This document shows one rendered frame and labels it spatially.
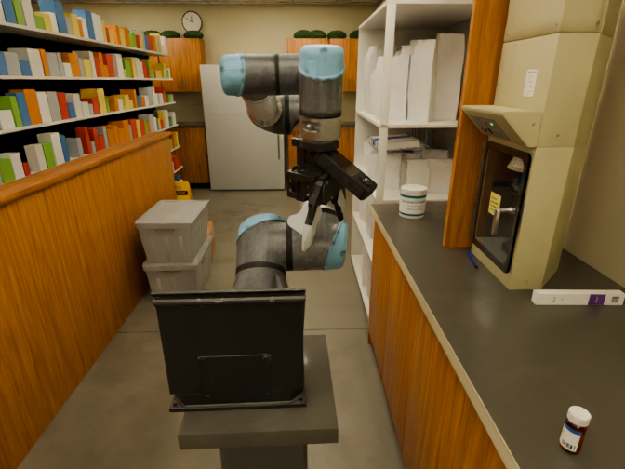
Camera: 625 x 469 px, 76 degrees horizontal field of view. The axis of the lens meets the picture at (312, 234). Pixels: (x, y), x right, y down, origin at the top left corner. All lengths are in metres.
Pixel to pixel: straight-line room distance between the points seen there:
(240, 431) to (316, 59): 0.70
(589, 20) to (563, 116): 0.24
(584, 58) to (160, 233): 2.59
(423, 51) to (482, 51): 0.92
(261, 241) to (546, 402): 0.71
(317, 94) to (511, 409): 0.75
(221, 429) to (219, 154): 5.55
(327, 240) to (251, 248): 0.17
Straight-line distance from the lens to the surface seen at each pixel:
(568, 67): 1.37
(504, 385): 1.07
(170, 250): 3.10
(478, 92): 1.66
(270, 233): 0.92
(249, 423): 0.91
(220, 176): 6.32
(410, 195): 2.04
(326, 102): 0.70
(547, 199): 1.42
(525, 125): 1.33
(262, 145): 6.14
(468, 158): 1.68
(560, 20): 1.36
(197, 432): 0.91
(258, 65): 0.80
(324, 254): 0.91
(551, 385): 1.12
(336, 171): 0.72
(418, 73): 2.54
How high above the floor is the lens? 1.59
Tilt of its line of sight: 21 degrees down
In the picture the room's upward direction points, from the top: straight up
